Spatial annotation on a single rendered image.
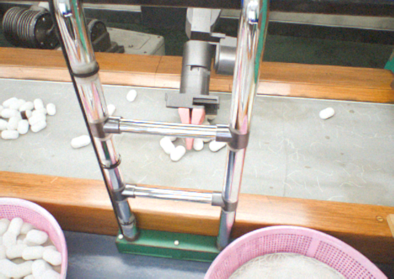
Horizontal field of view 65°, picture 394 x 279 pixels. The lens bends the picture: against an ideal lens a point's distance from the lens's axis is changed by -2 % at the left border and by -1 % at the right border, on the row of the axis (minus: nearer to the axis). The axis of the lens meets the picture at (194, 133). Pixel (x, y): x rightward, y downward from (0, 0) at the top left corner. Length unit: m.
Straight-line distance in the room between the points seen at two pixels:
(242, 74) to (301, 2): 0.15
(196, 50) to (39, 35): 0.64
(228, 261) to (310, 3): 0.35
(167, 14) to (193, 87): 2.17
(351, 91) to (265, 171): 0.33
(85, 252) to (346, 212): 0.43
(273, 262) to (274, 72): 0.46
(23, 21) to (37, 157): 0.57
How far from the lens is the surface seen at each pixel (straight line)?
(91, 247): 0.60
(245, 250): 0.50
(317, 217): 0.53
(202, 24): 0.61
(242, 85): 0.28
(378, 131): 0.76
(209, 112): 0.62
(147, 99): 0.74
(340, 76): 0.85
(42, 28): 1.13
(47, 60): 0.92
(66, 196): 0.56
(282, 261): 0.52
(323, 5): 0.40
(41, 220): 0.57
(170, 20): 2.74
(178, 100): 0.58
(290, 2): 0.39
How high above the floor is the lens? 1.19
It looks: 44 degrees down
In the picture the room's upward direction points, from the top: straight up
